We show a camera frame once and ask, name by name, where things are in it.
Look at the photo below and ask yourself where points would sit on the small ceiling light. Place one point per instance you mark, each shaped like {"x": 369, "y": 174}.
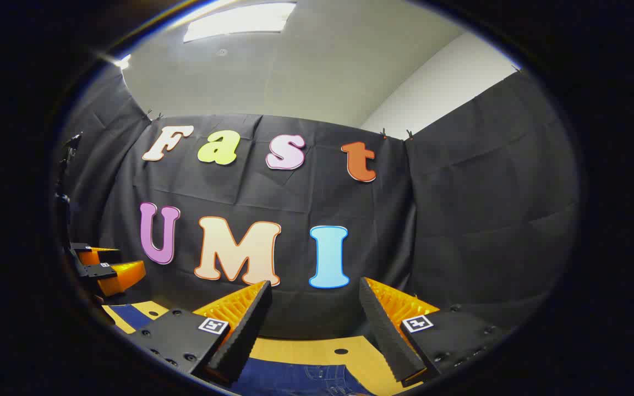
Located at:
{"x": 123, "y": 61}

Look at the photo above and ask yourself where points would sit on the blue denim jeans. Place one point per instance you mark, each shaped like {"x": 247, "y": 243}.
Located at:
{"x": 295, "y": 379}

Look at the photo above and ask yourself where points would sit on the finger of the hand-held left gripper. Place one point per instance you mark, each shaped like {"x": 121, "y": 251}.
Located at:
{"x": 97, "y": 255}
{"x": 121, "y": 275}

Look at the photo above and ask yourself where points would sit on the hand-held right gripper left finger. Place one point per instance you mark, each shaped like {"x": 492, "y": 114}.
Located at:
{"x": 242, "y": 335}

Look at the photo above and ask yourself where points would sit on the large ceiling light panel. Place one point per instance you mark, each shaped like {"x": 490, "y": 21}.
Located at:
{"x": 240, "y": 21}

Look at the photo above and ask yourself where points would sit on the black backdrop cloth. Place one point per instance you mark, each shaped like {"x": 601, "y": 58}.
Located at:
{"x": 449, "y": 220}

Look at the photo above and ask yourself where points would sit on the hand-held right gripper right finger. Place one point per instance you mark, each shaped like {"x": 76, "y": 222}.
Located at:
{"x": 391, "y": 335}

